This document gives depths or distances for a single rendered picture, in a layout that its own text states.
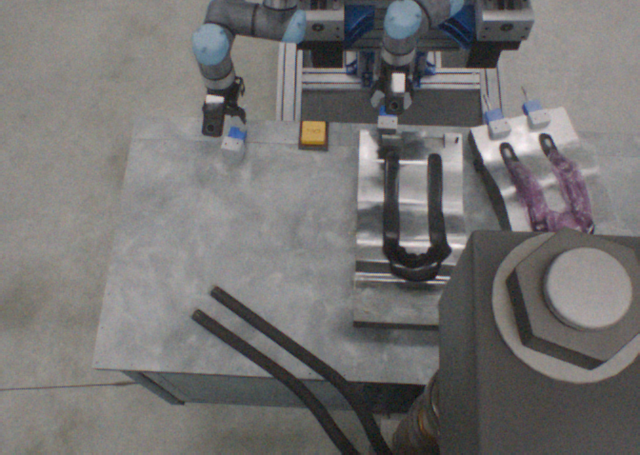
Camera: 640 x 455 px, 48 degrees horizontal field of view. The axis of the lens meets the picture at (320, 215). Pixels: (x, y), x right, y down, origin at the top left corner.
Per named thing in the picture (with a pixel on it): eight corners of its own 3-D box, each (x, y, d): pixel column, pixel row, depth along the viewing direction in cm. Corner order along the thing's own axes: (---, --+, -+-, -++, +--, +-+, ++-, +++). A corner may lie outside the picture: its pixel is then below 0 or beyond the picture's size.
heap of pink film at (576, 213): (497, 163, 185) (504, 148, 178) (563, 147, 186) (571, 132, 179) (533, 254, 175) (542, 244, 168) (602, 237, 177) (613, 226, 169)
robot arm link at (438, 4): (437, -40, 160) (398, -16, 157) (470, -8, 156) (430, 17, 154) (432, -15, 167) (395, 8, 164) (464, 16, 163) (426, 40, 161)
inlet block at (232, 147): (237, 115, 199) (234, 106, 194) (254, 119, 198) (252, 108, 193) (223, 157, 194) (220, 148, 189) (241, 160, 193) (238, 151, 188)
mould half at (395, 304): (359, 146, 194) (361, 120, 182) (455, 148, 193) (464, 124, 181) (352, 326, 175) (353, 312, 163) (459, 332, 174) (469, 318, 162)
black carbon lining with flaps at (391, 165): (382, 154, 185) (385, 137, 177) (445, 157, 185) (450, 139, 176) (379, 284, 172) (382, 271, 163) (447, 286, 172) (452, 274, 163)
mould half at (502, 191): (467, 138, 195) (473, 117, 184) (557, 116, 196) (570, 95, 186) (532, 312, 176) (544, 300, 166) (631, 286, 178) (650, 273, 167)
